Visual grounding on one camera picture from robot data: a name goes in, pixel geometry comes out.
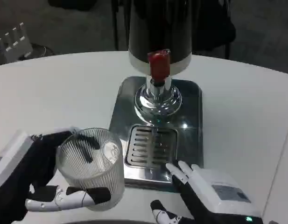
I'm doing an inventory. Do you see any red tap handle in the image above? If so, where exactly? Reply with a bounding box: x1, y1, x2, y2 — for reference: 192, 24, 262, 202
147, 49, 171, 80

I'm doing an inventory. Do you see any clear ribbed glass cup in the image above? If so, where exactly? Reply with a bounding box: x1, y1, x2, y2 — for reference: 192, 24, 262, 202
56, 127, 126, 205

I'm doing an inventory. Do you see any slotted steel drip grid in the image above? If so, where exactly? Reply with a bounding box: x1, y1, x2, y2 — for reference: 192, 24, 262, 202
124, 125, 179, 169

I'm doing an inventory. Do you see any steel drip tray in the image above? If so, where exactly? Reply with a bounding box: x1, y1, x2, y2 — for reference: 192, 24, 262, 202
108, 76, 204, 193

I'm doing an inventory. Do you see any black drink dispenser chrome foot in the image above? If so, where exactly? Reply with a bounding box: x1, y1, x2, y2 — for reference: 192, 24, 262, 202
127, 0, 193, 125

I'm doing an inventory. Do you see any black chair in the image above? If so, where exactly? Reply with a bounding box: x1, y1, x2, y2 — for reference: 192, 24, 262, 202
192, 0, 237, 60

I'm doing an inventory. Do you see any thin black stand leg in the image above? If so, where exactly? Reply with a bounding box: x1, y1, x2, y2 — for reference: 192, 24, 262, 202
111, 0, 119, 51

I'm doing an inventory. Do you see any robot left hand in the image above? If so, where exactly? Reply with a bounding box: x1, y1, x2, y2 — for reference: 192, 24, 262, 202
0, 127, 112, 224

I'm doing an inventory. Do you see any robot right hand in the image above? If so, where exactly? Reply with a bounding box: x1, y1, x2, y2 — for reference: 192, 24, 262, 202
150, 161, 263, 224

